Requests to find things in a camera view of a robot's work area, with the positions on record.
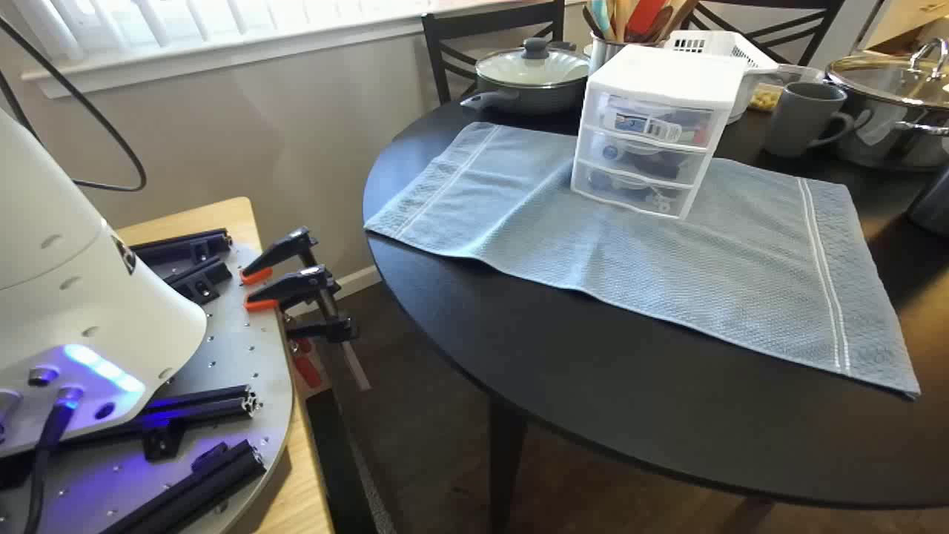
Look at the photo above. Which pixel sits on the dark frying pan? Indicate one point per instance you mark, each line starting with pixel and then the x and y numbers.
pixel 523 104

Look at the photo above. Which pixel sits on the white labelled bottle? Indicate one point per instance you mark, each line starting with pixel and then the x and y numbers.
pixel 652 123

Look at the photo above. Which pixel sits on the black aluminium extrusion bar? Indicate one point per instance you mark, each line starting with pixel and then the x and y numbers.
pixel 197 403
pixel 197 489

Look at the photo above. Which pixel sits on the black orange bar clamp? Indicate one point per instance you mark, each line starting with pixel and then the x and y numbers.
pixel 307 285
pixel 286 248

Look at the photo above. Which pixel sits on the teal spatula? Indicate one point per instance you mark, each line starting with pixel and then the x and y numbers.
pixel 593 21

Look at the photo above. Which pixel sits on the red spatula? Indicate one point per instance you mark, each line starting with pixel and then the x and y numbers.
pixel 645 18

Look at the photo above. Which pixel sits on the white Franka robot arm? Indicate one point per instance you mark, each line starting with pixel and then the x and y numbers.
pixel 60 277

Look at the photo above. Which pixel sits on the stainless steel pot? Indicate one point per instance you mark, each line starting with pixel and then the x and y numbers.
pixel 879 133

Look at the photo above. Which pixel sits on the blue grey towel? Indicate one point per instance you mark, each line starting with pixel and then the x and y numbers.
pixel 692 277

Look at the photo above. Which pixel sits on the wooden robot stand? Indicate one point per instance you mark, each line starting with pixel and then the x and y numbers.
pixel 197 218

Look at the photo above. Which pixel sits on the white window sill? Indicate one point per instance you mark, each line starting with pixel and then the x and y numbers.
pixel 197 53

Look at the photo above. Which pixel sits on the black extrusion bracket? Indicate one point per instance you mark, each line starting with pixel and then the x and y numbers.
pixel 188 254

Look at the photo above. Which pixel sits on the clear drawer with label pack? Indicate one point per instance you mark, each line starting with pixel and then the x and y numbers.
pixel 612 110

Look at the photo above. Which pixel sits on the wooden spoon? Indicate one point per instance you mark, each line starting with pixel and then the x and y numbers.
pixel 617 18

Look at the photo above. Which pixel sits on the metal utensil holder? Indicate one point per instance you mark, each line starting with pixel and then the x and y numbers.
pixel 602 50

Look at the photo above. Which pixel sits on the white window blinds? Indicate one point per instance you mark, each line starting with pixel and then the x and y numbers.
pixel 148 18

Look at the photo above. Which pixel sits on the wooden spatula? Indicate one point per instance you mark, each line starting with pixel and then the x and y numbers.
pixel 679 15

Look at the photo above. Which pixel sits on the grey robot mounting plate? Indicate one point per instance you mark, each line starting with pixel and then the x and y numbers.
pixel 237 366

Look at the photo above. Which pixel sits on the glass pot lid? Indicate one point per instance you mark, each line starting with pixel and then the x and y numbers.
pixel 891 79

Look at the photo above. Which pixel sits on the dark grey mug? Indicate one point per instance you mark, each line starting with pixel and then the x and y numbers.
pixel 796 123

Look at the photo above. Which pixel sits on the clear drawer with dark items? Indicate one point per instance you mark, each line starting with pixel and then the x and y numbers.
pixel 625 193

